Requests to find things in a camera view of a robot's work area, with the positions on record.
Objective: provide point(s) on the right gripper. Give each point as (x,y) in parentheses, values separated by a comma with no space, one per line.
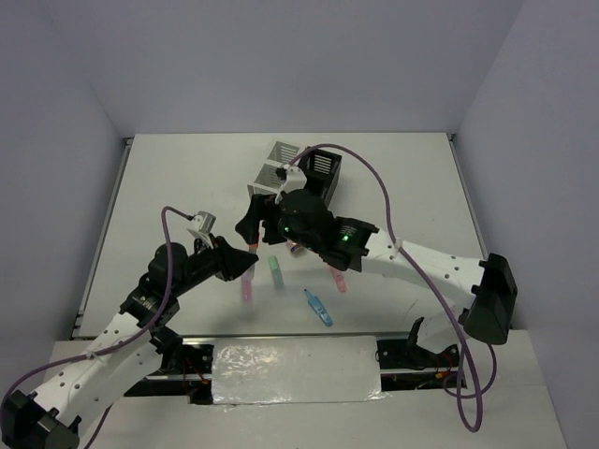
(249,224)

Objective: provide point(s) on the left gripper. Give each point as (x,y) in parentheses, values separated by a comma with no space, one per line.
(230,262)

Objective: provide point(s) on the purple highlighter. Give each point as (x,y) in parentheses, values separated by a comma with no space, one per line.
(247,286)

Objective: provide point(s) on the green highlighter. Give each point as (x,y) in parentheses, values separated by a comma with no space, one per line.
(276,273)

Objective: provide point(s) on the blue highlighter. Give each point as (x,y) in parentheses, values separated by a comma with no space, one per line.
(318,308)

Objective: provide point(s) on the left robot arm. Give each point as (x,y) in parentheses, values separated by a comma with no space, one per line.
(136,343)

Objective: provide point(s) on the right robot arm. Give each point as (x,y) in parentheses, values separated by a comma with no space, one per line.
(479,295)

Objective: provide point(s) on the white slatted pen holder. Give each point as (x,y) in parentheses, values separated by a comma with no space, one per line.
(266,182)

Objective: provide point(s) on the pink-capped marker tube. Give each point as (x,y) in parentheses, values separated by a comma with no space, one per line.
(295,249)

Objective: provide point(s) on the black slatted pen holder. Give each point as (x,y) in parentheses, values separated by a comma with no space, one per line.
(322,170)

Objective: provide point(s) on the pink highlighter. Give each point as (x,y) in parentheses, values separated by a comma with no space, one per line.
(339,280)

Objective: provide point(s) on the silver foil sheet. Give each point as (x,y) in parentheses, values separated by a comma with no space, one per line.
(295,370)

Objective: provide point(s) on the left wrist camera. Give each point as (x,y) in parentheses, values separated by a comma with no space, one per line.
(200,226)

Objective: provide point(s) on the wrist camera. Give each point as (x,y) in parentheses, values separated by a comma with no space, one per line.
(200,226)
(292,178)

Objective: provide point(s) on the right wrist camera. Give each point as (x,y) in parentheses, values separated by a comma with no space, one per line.
(292,178)

